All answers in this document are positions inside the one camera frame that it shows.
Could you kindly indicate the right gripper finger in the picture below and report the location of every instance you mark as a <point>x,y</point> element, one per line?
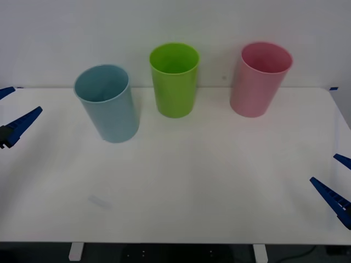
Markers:
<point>334,200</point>
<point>344,160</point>

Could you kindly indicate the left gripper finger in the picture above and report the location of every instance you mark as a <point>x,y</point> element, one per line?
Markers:
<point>16,128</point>
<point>6,92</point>

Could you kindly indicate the white table leg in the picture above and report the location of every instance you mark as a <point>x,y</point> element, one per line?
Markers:
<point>76,251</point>
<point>260,252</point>

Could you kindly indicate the pale blue plastic bin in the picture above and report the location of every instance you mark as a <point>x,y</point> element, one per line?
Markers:
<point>109,120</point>

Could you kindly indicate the pink plastic bin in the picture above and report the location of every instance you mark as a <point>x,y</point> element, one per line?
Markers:
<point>252,93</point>

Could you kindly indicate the green plastic bin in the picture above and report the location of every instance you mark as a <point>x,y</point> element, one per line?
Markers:
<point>175,93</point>

